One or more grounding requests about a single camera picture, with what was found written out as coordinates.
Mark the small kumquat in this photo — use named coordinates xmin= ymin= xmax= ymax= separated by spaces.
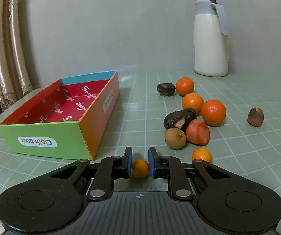
xmin=191 ymin=148 xmax=212 ymax=163
xmin=131 ymin=160 xmax=150 ymax=179

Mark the brown longan fruit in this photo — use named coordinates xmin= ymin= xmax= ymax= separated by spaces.
xmin=164 ymin=128 xmax=186 ymax=150

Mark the red strawberry piece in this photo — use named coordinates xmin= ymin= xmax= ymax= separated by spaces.
xmin=186 ymin=119 xmax=211 ymax=146

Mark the dark split chestnut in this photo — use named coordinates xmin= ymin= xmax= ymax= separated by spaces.
xmin=163 ymin=108 xmax=197 ymax=132

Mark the large front orange mandarin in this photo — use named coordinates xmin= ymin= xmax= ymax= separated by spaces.
xmin=200 ymin=100 xmax=226 ymax=126

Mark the lone brown chestnut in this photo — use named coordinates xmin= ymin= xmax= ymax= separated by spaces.
xmin=247 ymin=107 xmax=264 ymax=127

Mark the colourful cardboard box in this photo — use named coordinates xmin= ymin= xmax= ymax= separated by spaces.
xmin=0 ymin=70 xmax=120 ymax=161

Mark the dark chestnut at back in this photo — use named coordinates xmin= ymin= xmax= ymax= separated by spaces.
xmin=157 ymin=83 xmax=176 ymax=96

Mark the green grid table mat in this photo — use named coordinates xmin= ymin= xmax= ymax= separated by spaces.
xmin=0 ymin=68 xmax=281 ymax=234

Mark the cream thermos jug grey lid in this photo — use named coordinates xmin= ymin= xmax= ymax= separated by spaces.
xmin=193 ymin=0 xmax=229 ymax=77

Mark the beige satin curtain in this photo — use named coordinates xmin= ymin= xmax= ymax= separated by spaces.
xmin=0 ymin=0 xmax=32 ymax=111

